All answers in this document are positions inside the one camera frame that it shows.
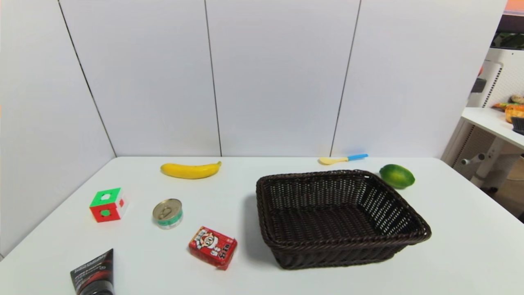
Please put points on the white side table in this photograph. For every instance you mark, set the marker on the white side table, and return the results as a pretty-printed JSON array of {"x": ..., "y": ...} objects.
[{"x": 493, "y": 125}]

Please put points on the small tin can green label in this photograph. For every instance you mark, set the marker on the small tin can green label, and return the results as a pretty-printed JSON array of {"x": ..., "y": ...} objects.
[{"x": 167, "y": 212}]

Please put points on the red cartoon drink carton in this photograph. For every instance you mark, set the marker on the red cartoon drink carton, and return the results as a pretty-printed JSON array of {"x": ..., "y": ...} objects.
[{"x": 213, "y": 247}]

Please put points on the small black bin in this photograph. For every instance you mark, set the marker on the small black bin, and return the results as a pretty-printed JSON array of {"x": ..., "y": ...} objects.
[{"x": 519, "y": 125}]

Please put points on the green lime fruit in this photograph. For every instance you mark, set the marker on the green lime fruit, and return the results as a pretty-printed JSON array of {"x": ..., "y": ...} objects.
[{"x": 396, "y": 176}]

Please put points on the orange food item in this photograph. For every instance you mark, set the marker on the orange food item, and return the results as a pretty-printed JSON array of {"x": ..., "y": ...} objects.
[{"x": 515, "y": 111}]

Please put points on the white pegboard rack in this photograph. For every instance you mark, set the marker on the white pegboard rack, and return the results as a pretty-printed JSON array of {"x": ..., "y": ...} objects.
[{"x": 497, "y": 78}]

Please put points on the black cosmetic tube red print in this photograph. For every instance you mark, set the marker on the black cosmetic tube red print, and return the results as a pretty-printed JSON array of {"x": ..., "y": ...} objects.
[{"x": 95, "y": 274}]

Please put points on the dark brown wicker basket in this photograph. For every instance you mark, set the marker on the dark brown wicker basket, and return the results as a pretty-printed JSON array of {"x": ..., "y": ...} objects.
[{"x": 327, "y": 223}]

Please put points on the yellow banana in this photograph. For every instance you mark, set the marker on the yellow banana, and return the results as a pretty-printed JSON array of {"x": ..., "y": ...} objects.
[{"x": 189, "y": 170}]

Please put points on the red and green puzzle cube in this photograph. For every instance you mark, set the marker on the red and green puzzle cube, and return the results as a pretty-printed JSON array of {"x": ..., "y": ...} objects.
[{"x": 106, "y": 207}]

